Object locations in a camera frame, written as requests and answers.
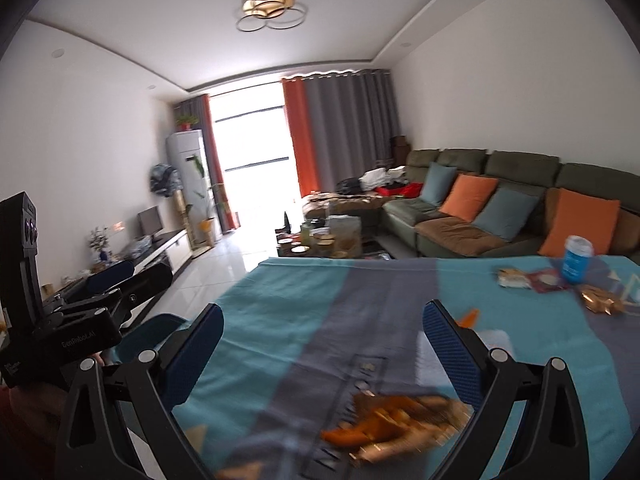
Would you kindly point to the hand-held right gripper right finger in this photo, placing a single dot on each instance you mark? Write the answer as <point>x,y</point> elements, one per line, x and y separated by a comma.
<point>445,345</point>

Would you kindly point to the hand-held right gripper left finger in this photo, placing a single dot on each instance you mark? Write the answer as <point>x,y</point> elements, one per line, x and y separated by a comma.
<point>200,345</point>

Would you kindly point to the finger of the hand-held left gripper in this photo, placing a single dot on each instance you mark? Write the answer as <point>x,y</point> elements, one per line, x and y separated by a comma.
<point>145,285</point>
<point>107,272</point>

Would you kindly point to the orange gold snack wrapper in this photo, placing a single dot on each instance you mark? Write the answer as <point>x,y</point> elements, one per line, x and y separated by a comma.
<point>395,420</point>

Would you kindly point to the person's left hand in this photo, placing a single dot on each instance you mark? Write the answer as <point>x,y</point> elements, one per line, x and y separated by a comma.
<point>35,405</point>

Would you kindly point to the small plant in blue vase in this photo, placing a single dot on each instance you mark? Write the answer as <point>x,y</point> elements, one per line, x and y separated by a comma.
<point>99,242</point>

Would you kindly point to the clear plastic bag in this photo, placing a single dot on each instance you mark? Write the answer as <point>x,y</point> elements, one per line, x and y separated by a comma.
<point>139,246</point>

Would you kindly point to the white tv cabinet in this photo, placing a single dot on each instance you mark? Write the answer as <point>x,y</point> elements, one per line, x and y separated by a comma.
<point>165,250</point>

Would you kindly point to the black monitor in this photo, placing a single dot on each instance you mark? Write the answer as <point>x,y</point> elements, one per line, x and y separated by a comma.
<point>150,221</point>

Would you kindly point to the beige snack wrapper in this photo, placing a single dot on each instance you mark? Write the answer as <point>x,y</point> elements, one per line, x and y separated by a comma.
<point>514,278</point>

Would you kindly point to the tall potted plant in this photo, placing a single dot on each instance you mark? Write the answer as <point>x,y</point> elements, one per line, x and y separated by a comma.
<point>207,210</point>

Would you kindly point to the covered standing fan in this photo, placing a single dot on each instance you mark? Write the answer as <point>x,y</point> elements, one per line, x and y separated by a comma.
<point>164,180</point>

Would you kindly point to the green sofa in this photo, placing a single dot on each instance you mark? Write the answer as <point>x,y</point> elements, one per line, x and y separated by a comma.
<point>450,230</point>

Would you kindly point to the white standing air conditioner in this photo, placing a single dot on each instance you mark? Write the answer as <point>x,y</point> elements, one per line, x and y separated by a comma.
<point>187,175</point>

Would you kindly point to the dark red snack wrapper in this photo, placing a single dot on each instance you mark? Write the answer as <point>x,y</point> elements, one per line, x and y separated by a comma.
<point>549,282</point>

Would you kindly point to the teal grey tablecloth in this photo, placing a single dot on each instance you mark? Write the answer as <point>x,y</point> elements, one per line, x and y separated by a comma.
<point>325,310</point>

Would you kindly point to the light blue cushion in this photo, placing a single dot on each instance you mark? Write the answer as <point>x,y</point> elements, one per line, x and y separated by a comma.
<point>437,185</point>
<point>505,215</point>

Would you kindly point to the grey red curtain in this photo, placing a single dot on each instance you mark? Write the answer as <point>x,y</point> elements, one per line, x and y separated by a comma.
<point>215,160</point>

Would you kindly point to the orange cushion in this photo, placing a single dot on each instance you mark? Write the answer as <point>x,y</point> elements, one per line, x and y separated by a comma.
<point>577,225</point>
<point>467,197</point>

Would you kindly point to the dark coffee table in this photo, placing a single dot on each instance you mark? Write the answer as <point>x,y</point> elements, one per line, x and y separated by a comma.
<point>330,237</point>

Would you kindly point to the blue paper cup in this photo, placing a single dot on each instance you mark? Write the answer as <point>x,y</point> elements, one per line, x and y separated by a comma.
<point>577,260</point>

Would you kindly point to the crumpled gold wrapper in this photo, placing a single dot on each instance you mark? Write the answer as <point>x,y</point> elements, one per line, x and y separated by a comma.
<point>602,302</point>

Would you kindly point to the small green potted plant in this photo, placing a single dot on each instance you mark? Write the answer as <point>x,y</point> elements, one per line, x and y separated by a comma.
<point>186,121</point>

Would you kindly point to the pile of clothes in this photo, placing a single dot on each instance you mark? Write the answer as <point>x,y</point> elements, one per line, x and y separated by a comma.
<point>380,182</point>

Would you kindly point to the dark brown boxes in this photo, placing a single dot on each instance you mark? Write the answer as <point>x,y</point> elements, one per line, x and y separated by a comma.
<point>400,152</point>

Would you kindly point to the orange curtain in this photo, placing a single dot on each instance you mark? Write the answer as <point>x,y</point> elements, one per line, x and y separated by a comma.
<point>300,140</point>

